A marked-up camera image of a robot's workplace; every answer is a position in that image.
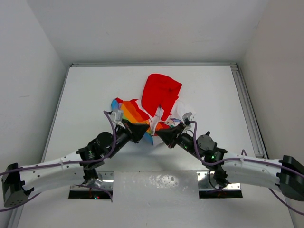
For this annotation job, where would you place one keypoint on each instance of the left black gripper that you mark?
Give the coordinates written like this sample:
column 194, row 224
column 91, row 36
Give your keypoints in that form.
column 135, row 131

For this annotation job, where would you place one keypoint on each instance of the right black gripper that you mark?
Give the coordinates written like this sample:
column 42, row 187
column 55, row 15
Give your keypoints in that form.
column 169, row 135

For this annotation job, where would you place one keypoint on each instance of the rainbow red child jacket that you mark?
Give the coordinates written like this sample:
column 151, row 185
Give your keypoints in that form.
column 160, row 106

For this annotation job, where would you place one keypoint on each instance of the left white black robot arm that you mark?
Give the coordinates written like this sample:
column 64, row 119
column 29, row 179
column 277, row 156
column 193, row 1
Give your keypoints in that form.
column 21, row 183

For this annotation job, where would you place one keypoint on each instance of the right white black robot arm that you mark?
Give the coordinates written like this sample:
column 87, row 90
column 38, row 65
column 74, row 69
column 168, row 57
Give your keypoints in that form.
column 285, row 175

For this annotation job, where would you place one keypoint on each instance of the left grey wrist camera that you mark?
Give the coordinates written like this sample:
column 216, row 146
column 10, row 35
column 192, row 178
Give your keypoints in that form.
column 116, row 116

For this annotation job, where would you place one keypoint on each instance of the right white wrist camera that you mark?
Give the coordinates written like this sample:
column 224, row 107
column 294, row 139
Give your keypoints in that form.
column 188, row 118

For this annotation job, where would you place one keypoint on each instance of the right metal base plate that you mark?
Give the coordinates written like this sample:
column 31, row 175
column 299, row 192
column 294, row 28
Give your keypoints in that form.
column 207, row 182

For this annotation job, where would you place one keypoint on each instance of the metal base plate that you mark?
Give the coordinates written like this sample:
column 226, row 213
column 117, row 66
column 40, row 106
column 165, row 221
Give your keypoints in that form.
column 207, row 182
column 105, row 181

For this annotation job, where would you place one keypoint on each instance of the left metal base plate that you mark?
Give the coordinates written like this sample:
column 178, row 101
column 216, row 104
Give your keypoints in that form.
column 105, row 181

